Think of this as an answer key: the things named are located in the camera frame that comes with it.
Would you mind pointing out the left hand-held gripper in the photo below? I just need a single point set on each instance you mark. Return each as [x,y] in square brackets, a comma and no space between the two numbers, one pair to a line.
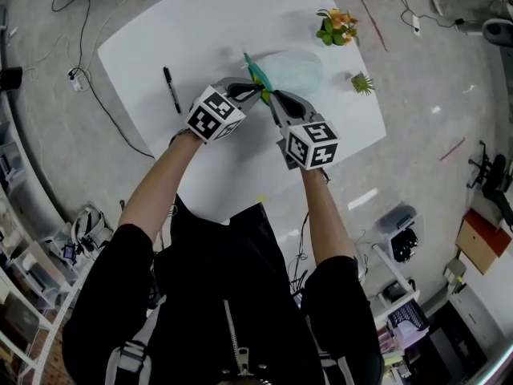
[214,116]

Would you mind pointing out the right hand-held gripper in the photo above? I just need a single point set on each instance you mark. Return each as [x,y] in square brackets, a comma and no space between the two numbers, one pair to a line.
[312,147]

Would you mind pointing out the clear plastic pouch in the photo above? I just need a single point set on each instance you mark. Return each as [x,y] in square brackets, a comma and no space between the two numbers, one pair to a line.
[296,72]

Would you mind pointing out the black pen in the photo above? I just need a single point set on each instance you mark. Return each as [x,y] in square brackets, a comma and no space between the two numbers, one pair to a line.
[171,90]

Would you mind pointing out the person's left forearm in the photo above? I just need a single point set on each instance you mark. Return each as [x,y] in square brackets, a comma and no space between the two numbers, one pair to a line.
[160,191]

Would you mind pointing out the person's right forearm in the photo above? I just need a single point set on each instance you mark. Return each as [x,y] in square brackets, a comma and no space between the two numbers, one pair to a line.
[324,215]

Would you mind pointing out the small green potted plant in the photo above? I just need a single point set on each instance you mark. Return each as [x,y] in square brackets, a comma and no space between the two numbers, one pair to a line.
[362,83]

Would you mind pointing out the orange flower potted plant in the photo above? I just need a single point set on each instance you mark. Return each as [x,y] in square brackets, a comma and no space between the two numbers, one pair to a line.
[336,26]

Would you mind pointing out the white power strip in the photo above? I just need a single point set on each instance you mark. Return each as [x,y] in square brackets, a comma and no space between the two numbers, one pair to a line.
[416,25]
[76,82]

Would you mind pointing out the red stick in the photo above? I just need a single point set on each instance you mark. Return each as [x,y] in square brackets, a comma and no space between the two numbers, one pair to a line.
[452,149]

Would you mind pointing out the clear bin of black items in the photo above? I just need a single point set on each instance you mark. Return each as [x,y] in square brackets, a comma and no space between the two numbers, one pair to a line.
[405,245]

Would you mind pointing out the person's black clothing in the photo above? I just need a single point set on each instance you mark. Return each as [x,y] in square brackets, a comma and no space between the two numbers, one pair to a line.
[224,295]

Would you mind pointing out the black office chair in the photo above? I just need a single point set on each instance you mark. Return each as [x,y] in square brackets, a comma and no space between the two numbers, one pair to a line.
[497,175]

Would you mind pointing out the grey swivel chair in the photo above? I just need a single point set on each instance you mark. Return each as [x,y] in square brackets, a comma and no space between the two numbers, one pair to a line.
[499,32]

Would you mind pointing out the brown box with red lid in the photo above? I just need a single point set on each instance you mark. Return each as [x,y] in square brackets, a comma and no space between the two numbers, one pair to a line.
[477,243]

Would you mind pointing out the black cylindrical bin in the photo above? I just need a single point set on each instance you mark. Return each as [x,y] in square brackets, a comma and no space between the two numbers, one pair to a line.
[11,78]

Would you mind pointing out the purple file tray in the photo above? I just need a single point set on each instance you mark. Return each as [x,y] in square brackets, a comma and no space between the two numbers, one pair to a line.
[406,319]

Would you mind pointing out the small blue-screen device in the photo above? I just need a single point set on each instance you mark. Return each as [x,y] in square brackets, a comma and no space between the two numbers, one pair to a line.
[69,252]

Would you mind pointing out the white cabinet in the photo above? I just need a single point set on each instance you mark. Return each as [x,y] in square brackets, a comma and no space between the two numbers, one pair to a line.
[477,319]

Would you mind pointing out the white metal shelving unit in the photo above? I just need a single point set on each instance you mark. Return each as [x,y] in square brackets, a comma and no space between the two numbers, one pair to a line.
[60,315]

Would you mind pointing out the white desk frame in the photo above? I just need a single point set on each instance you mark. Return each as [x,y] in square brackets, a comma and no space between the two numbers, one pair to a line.
[394,269]

